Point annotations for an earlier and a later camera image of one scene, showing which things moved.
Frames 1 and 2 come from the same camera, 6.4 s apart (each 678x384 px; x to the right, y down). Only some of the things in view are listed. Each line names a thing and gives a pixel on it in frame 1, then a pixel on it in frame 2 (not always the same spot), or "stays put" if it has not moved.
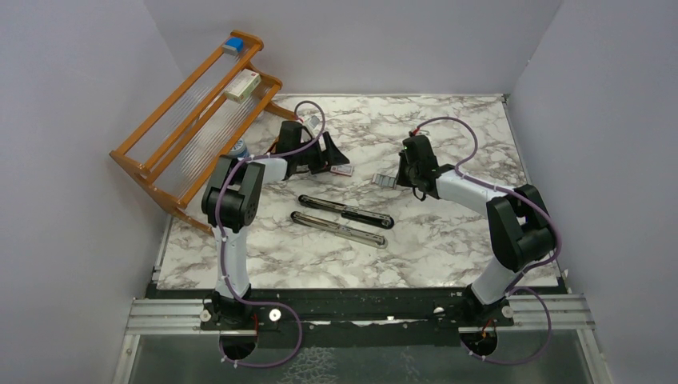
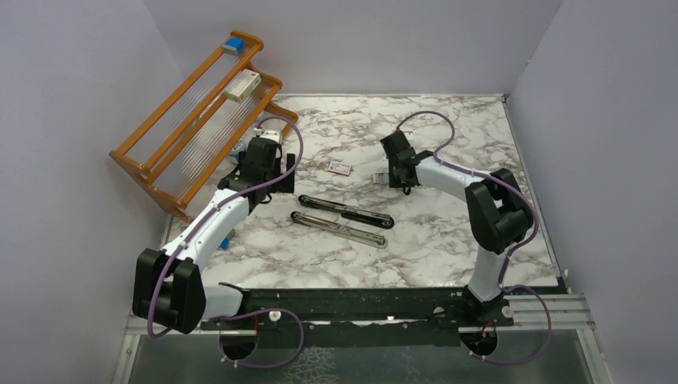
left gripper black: [331, 157] to [287, 187]
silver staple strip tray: [384, 180] stays put
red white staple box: [344, 170] stays put
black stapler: [348, 212] stays put
